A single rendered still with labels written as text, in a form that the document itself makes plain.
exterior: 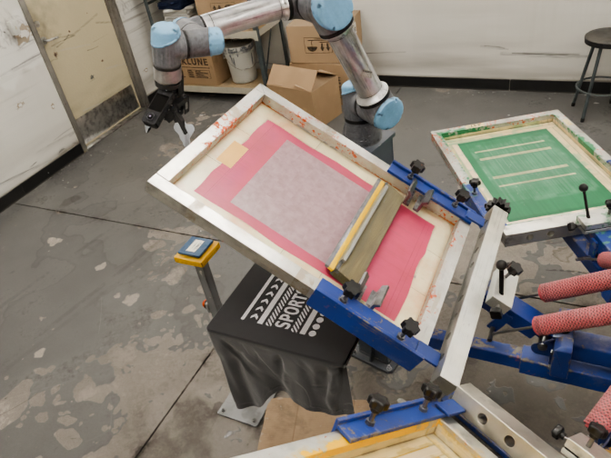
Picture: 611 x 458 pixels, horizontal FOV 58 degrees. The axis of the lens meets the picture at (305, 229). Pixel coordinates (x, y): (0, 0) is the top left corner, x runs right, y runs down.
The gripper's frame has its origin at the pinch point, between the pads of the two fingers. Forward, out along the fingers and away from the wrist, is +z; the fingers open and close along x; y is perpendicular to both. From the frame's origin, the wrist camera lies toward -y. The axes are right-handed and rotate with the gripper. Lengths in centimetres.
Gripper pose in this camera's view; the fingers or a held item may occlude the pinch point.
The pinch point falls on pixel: (166, 143)
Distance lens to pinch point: 173.0
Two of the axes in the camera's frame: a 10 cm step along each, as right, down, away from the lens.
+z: -1.2, 7.2, 6.8
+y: 4.1, -5.9, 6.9
